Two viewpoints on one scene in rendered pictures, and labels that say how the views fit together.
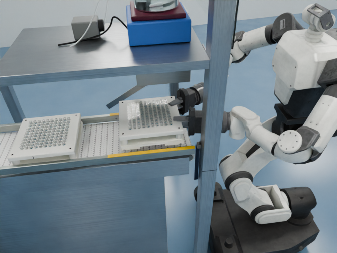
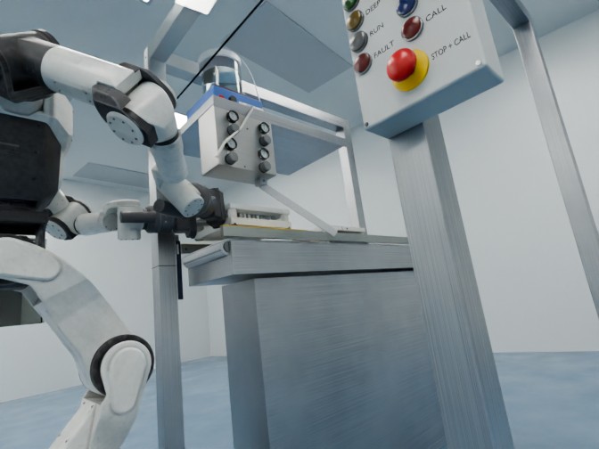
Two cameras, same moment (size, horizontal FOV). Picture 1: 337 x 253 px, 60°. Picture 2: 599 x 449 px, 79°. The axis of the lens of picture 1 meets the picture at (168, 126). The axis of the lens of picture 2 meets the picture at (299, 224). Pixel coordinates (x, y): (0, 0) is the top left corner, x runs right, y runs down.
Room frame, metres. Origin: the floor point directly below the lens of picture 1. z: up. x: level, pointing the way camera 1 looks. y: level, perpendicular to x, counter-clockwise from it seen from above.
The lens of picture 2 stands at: (2.07, -0.51, 0.67)
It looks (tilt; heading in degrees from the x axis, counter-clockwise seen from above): 13 degrees up; 143
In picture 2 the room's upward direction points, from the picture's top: 7 degrees counter-clockwise
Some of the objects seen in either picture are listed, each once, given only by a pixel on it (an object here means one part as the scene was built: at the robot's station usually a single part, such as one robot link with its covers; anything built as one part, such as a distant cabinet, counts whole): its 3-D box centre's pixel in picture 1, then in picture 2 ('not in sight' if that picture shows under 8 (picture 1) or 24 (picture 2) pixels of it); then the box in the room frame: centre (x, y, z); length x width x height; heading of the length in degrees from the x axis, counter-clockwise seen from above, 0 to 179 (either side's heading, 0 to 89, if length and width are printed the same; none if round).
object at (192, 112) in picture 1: (203, 122); (175, 219); (0.91, -0.14, 0.99); 0.12 x 0.10 x 0.13; 88
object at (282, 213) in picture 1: (267, 204); not in sight; (1.03, -0.56, 0.28); 0.21 x 0.20 x 0.13; 96
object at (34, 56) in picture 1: (106, 47); (259, 145); (0.93, 0.20, 1.31); 0.62 x 0.38 x 0.04; 96
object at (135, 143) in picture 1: (150, 125); (242, 231); (0.96, 0.08, 0.95); 0.24 x 0.24 x 0.02; 7
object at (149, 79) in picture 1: (161, 55); (238, 147); (1.09, 0.02, 1.20); 0.22 x 0.11 x 0.20; 96
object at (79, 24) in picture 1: (89, 27); not in sight; (0.99, 0.26, 1.36); 0.10 x 0.07 x 0.06; 96
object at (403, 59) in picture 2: not in sight; (406, 69); (1.84, -0.14, 0.94); 0.04 x 0.04 x 0.04; 6
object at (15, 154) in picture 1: (47, 135); (324, 234); (0.91, 0.49, 0.95); 0.25 x 0.24 x 0.02; 7
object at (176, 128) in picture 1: (149, 116); (242, 217); (0.96, 0.08, 0.99); 0.25 x 0.24 x 0.02; 97
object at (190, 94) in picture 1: (190, 97); (207, 204); (1.09, -0.10, 0.99); 0.12 x 0.10 x 0.13; 128
